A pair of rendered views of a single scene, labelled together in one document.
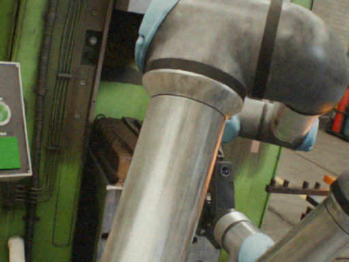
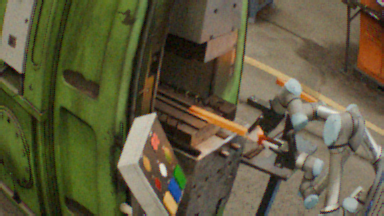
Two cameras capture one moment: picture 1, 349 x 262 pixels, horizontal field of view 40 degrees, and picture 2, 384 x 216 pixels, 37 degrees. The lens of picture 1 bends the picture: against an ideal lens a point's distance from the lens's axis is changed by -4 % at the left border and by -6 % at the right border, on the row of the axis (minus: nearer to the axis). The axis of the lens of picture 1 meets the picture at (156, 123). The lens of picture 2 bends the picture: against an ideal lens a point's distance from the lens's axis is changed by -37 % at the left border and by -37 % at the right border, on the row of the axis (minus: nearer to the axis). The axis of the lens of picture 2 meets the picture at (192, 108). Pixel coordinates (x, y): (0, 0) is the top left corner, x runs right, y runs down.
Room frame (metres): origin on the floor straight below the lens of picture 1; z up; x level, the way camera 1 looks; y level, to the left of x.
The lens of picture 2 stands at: (-0.81, 1.97, 2.64)
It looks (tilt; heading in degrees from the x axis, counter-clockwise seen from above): 29 degrees down; 318
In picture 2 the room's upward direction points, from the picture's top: 9 degrees clockwise
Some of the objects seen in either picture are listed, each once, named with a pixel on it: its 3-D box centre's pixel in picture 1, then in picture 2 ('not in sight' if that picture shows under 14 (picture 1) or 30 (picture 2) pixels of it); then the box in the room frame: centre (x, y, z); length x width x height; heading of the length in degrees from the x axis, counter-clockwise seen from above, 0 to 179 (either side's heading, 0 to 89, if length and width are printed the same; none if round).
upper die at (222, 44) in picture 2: (156, 32); (174, 28); (1.53, 0.05, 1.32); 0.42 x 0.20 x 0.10; 19
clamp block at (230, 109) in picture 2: not in sight; (218, 110); (1.45, -0.17, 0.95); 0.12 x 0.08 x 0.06; 19
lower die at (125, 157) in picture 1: (135, 145); (160, 108); (1.53, 0.05, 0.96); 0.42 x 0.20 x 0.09; 19
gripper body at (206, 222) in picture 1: (217, 218); (288, 157); (0.96, -0.16, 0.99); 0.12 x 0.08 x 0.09; 19
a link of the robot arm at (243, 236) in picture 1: (251, 252); (313, 166); (0.81, -0.21, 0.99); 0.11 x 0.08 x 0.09; 19
